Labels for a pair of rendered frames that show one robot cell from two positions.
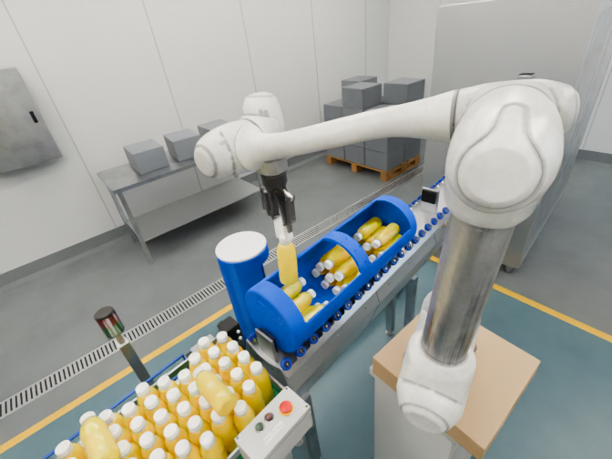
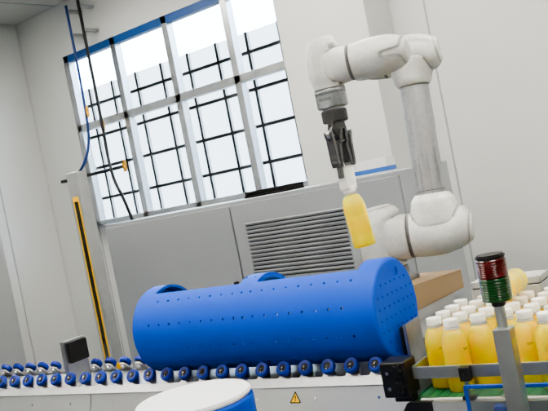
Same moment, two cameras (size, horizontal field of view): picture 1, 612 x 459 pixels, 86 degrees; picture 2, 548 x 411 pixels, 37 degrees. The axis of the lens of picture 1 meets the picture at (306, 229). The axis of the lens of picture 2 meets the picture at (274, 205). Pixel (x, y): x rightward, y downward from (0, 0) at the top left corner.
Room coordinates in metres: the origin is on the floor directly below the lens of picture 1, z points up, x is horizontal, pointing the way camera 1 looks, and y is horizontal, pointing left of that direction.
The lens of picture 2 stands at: (1.69, 2.29, 1.49)
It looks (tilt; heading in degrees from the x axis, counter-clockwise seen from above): 1 degrees down; 256
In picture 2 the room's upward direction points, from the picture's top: 11 degrees counter-clockwise
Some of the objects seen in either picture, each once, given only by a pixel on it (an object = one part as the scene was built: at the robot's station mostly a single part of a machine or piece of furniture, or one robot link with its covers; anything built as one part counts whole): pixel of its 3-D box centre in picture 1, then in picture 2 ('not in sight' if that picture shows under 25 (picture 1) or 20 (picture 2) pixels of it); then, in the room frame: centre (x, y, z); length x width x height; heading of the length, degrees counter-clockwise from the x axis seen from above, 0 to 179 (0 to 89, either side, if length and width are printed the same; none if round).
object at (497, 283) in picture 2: (112, 326); (495, 288); (0.85, 0.73, 1.18); 0.06 x 0.06 x 0.05
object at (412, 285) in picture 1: (409, 311); not in sight; (1.50, -0.62, 0.31); 0.06 x 0.06 x 0.63; 43
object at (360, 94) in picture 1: (371, 125); not in sight; (4.84, -1.16, 0.59); 1.20 x 0.80 x 1.19; 37
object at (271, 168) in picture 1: (271, 161); (331, 99); (0.89, 0.07, 1.70); 0.09 x 0.09 x 0.06
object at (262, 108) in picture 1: (261, 125); (329, 61); (0.88, 0.08, 1.81); 0.13 x 0.11 x 0.16; 147
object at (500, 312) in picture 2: (113, 328); (496, 290); (0.85, 0.73, 1.18); 0.06 x 0.06 x 0.16
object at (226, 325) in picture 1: (230, 332); (401, 378); (0.96, 0.37, 0.95); 0.10 x 0.07 x 0.10; 43
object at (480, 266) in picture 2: (107, 318); (492, 267); (0.85, 0.73, 1.23); 0.06 x 0.06 x 0.04
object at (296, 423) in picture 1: (276, 430); (512, 292); (0.49, 0.16, 1.05); 0.20 x 0.10 x 0.10; 133
